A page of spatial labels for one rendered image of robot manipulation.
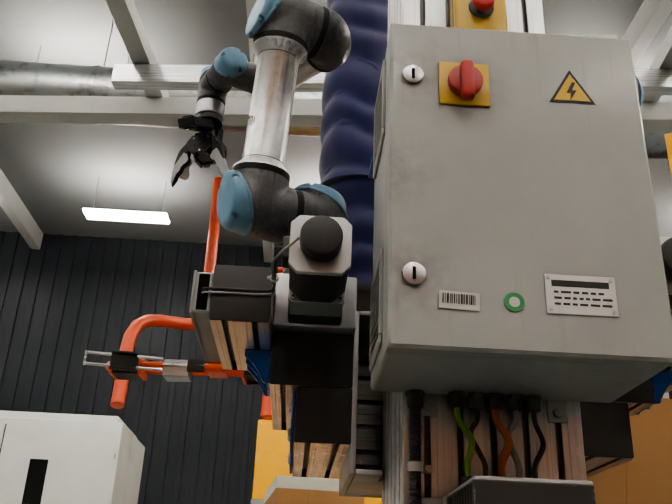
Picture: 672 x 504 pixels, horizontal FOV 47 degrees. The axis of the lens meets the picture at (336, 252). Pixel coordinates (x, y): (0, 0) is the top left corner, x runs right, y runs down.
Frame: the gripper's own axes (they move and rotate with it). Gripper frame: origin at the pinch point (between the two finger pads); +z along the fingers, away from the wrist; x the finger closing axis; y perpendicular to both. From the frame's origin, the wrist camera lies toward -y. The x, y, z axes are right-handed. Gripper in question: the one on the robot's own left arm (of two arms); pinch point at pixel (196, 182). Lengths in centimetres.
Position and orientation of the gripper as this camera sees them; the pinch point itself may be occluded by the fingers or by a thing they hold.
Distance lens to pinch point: 198.0
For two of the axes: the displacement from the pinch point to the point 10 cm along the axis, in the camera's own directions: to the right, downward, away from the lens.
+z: -0.4, 9.1, -4.1
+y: 3.1, 4.1, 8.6
